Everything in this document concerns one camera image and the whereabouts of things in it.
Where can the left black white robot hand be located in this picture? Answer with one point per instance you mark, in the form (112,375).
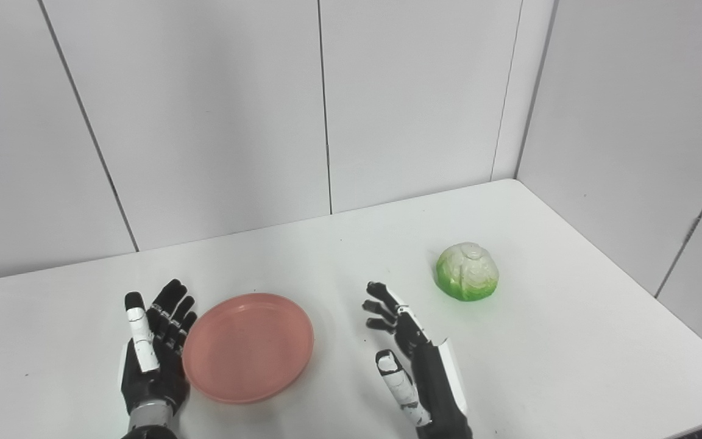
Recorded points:
(156,347)

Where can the pink round plate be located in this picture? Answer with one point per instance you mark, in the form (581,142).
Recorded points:
(248,347)

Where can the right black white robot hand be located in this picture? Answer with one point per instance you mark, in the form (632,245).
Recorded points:
(421,372)

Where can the green white cabbage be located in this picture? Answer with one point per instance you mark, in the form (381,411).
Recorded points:
(468,272)

